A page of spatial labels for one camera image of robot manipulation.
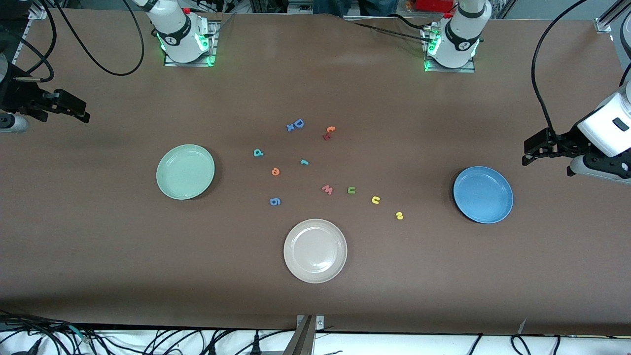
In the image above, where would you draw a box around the blue plate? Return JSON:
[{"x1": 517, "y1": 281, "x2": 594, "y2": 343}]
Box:
[{"x1": 453, "y1": 166, "x2": 514, "y2": 224}]

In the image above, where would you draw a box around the light green plate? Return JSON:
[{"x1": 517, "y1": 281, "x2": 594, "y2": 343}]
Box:
[{"x1": 156, "y1": 144, "x2": 216, "y2": 200}]

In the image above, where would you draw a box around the brown table cover mat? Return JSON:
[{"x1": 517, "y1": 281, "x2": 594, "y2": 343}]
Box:
[{"x1": 0, "y1": 9, "x2": 631, "y2": 336}]

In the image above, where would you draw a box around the red box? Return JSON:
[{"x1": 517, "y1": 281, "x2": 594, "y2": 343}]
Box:
[{"x1": 416, "y1": 0, "x2": 456, "y2": 13}]

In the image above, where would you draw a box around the person in blue jeans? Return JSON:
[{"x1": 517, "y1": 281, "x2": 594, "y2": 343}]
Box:
[{"x1": 313, "y1": 0, "x2": 399, "y2": 16}]

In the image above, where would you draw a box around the beige plate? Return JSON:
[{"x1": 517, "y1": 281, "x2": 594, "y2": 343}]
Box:
[{"x1": 283, "y1": 219, "x2": 348, "y2": 284}]

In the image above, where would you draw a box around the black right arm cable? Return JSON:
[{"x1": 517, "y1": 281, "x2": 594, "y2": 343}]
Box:
[{"x1": 0, "y1": 0, "x2": 146, "y2": 84}]

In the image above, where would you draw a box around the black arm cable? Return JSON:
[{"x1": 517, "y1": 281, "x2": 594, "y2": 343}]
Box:
[
  {"x1": 531, "y1": 0, "x2": 590, "y2": 141},
  {"x1": 0, "y1": 0, "x2": 146, "y2": 84}
]

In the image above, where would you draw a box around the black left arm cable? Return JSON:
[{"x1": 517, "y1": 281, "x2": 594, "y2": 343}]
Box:
[{"x1": 531, "y1": 0, "x2": 590, "y2": 141}]

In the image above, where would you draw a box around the aluminium frame rail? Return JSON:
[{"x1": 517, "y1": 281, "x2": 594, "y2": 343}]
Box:
[
  {"x1": 594, "y1": 0, "x2": 631, "y2": 34},
  {"x1": 7, "y1": 5, "x2": 50, "y2": 70}
]

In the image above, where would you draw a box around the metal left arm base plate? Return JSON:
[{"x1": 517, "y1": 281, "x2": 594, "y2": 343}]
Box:
[{"x1": 423, "y1": 22, "x2": 477, "y2": 73}]

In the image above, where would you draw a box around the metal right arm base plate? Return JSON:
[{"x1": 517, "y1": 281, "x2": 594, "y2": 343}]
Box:
[{"x1": 163, "y1": 20, "x2": 218, "y2": 68}]

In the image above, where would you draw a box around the black base cable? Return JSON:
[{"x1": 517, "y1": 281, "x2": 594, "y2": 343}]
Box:
[{"x1": 345, "y1": 20, "x2": 429, "y2": 40}]

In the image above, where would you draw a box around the aluminium bracket profile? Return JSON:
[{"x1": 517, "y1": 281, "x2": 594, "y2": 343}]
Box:
[{"x1": 282, "y1": 315, "x2": 325, "y2": 355}]

